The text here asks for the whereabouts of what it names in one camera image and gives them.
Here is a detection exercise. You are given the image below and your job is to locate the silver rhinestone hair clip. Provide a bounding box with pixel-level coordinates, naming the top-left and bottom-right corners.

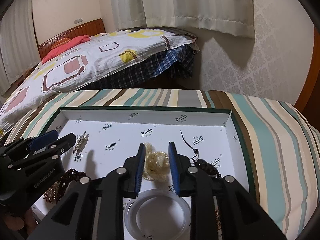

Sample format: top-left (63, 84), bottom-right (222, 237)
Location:
top-left (73, 131), bottom-right (89, 156)

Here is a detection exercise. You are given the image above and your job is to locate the dark red bead necklace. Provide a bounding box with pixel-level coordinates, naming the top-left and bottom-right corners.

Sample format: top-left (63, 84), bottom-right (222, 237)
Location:
top-left (58, 169), bottom-right (88, 196)

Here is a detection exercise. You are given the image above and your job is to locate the white jade bangle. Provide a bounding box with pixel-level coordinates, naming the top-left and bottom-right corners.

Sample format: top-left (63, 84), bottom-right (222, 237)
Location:
top-left (123, 190), bottom-right (191, 239)

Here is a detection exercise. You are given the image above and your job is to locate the dark bead cord necklace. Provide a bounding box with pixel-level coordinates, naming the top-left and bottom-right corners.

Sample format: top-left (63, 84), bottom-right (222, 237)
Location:
top-left (179, 129), bottom-right (222, 178)

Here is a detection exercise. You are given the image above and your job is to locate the cream pearl bracelet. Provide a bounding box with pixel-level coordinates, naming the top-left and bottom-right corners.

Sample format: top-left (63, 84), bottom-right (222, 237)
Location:
top-left (143, 142), bottom-right (171, 183)

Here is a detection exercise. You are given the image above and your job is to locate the person's hand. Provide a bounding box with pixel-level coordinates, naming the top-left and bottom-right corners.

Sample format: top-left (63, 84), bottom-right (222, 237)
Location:
top-left (1, 208), bottom-right (37, 239)

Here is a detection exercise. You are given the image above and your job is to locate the gold pearl brooch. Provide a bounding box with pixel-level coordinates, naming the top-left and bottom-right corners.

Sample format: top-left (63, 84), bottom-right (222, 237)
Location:
top-left (43, 181), bottom-right (60, 204)

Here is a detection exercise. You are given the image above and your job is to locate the green shallow cardboard box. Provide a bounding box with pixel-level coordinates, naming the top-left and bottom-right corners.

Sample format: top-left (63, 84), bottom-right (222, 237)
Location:
top-left (42, 107), bottom-right (257, 210)

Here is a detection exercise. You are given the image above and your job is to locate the striped bed cover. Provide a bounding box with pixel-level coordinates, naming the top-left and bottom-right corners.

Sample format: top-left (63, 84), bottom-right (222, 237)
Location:
top-left (1, 88), bottom-right (319, 239)

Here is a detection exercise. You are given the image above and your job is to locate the left side striped curtain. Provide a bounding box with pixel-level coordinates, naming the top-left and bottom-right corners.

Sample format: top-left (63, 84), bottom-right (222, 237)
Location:
top-left (1, 0), bottom-right (40, 95)

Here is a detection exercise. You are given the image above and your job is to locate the red pillow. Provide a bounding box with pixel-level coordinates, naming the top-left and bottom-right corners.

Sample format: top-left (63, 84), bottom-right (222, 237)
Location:
top-left (41, 35), bottom-right (91, 64)

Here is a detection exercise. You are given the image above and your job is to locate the white patterned quilt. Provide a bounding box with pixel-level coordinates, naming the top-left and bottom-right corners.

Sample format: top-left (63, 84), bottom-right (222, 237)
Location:
top-left (1, 28), bottom-right (197, 134)

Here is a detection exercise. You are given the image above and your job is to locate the wooden headboard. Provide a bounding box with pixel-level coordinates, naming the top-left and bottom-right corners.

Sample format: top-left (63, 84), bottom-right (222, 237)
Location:
top-left (38, 18), bottom-right (105, 59)

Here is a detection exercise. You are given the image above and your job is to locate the blue plaid blanket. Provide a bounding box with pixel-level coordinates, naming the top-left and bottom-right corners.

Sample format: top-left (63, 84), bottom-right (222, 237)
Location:
top-left (82, 45), bottom-right (195, 90)

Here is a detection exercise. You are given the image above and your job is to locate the wooden door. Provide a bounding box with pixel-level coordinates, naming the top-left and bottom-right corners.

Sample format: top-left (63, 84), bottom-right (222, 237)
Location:
top-left (295, 27), bottom-right (319, 112)

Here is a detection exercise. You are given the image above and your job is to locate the cream window curtain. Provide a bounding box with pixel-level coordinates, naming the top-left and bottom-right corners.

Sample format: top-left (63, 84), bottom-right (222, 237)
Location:
top-left (111, 0), bottom-right (255, 38)

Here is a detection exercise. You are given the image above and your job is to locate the wall socket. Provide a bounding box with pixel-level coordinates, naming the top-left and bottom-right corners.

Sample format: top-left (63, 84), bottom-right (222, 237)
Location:
top-left (74, 18), bottom-right (82, 24)

